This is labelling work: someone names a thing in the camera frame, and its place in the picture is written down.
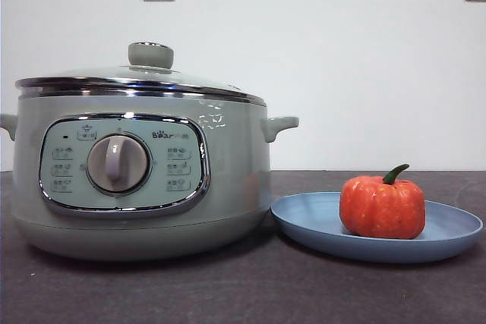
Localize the glass lid with green knob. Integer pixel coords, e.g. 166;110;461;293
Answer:
14;40;264;102

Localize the orange pumpkin with green stem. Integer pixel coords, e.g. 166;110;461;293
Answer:
339;163;427;241

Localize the pale green electric steamer pot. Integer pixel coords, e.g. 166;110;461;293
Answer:
0;90;300;263

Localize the blue round plate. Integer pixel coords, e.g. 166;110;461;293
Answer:
270;191;484;265

